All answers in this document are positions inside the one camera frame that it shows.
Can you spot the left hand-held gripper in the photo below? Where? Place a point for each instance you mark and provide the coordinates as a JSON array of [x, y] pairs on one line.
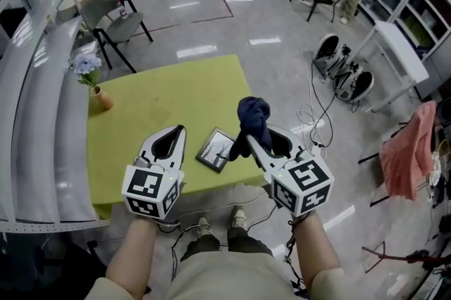
[[144, 186]]

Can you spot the white table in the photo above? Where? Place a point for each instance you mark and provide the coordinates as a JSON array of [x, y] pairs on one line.
[[398, 45]]

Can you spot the patterned white bag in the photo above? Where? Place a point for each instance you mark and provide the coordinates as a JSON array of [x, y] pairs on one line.
[[435, 164]]

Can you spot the pink cloth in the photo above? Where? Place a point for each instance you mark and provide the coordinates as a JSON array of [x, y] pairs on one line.
[[408, 150]]

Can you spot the grey chair with black legs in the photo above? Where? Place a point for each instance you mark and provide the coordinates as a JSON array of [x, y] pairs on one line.
[[123, 27]]

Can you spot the person's shoe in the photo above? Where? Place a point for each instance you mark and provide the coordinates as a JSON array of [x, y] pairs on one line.
[[204, 228], [238, 217]]

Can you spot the black office chair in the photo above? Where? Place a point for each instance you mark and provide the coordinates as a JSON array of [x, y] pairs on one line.
[[53, 274]]

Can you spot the person's right shoe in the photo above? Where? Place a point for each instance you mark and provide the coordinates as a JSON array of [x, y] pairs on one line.
[[238, 217]]

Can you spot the red stand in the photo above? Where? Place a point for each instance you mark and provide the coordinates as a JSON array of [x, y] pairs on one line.
[[419, 256]]

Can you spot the person's right leg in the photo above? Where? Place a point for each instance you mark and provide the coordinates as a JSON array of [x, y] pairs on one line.
[[248, 240]]

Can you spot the pale blue flower bunch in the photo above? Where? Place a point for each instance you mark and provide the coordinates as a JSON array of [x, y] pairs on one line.
[[86, 64]]

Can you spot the person's left shoe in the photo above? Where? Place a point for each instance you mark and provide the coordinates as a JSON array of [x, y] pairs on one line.
[[204, 228]]

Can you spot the person's left leg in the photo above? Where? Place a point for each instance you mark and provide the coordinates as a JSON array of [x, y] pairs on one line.
[[201, 247]]

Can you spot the tan ceramic vase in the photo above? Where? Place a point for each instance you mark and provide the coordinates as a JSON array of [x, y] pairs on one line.
[[104, 99]]

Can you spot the white power strip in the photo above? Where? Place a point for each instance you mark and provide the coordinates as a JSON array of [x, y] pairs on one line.
[[319, 145]]

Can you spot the person's right forearm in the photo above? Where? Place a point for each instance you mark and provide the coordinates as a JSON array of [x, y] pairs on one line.
[[317, 249]]

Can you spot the person's left forearm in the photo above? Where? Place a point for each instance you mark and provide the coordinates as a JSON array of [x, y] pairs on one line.
[[130, 253]]

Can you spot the person's leg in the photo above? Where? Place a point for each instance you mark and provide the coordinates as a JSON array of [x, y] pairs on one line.
[[248, 240], [201, 247]]

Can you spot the small bottle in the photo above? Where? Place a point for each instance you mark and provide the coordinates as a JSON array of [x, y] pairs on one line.
[[123, 11]]

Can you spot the dark blue cloth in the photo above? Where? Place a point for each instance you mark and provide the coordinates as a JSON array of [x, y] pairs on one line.
[[253, 115]]

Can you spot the white hard-shell backpack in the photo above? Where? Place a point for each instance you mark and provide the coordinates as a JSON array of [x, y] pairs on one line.
[[364, 84], [326, 45], [343, 62]]

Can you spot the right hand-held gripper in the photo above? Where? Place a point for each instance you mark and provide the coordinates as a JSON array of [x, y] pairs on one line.
[[303, 186]]

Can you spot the table with green tablecloth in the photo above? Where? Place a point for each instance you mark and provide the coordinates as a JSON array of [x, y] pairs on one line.
[[158, 98]]

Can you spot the green box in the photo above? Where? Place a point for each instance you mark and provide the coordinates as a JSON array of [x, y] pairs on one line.
[[417, 31]]

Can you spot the grey metal locker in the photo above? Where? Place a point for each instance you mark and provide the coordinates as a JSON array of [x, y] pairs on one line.
[[440, 69]]

